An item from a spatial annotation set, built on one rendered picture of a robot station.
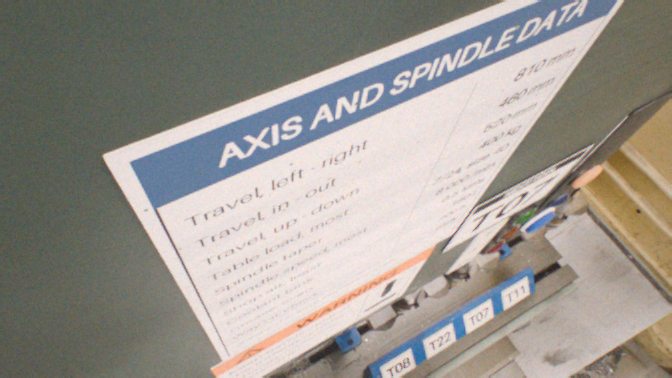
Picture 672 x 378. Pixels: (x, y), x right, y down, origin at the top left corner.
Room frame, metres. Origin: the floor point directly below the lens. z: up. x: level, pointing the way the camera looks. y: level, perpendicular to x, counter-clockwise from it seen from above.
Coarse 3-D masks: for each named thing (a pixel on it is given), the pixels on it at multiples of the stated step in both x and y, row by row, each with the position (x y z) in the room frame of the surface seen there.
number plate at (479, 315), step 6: (480, 306) 0.37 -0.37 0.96; (486, 306) 0.37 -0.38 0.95; (492, 306) 0.38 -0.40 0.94; (474, 312) 0.35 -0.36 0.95; (480, 312) 0.36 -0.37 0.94; (486, 312) 0.36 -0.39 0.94; (492, 312) 0.37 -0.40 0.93; (468, 318) 0.34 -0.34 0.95; (474, 318) 0.34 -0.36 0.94; (480, 318) 0.35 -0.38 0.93; (486, 318) 0.35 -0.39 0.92; (468, 324) 0.33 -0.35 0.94; (474, 324) 0.33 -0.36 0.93; (480, 324) 0.34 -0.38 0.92; (468, 330) 0.32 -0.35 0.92
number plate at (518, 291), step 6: (522, 282) 0.44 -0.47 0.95; (510, 288) 0.42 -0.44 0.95; (516, 288) 0.43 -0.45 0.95; (522, 288) 0.43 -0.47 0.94; (528, 288) 0.44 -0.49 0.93; (504, 294) 0.41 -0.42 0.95; (510, 294) 0.41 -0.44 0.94; (516, 294) 0.42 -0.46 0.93; (522, 294) 0.42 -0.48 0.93; (528, 294) 0.43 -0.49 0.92; (504, 300) 0.40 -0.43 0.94; (510, 300) 0.40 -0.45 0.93; (516, 300) 0.41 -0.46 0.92; (504, 306) 0.39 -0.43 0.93
